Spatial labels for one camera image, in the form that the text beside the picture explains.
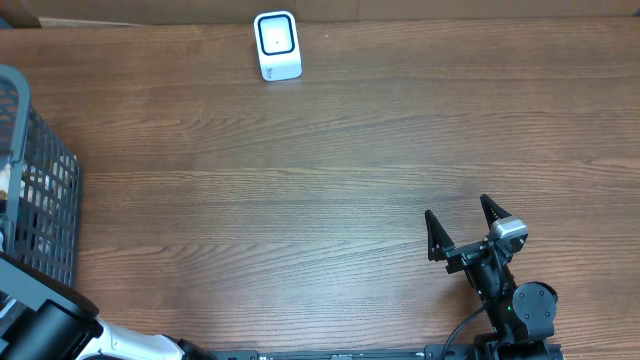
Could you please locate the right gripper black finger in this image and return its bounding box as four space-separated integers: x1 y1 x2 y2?
480 194 511 228
425 210 455 261

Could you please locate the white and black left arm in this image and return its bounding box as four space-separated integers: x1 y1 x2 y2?
1 253 214 360

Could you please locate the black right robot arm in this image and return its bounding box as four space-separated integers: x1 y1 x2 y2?
424 194 564 360

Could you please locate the white barcode scanner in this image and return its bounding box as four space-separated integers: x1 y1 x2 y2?
253 10 303 82

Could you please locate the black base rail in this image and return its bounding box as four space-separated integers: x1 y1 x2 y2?
210 344 565 360

